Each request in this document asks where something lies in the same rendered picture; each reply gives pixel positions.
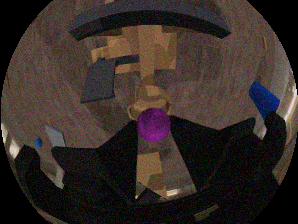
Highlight purple ball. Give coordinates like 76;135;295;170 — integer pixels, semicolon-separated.
137;108;170;141

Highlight blue ball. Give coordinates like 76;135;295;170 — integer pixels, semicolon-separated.
36;139;43;148

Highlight blue plastic cup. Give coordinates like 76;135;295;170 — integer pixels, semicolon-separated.
249;81;281;121

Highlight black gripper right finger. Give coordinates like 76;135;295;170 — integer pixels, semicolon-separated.
169;115;255;192

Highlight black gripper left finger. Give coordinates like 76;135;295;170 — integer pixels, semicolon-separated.
51;120;138;205

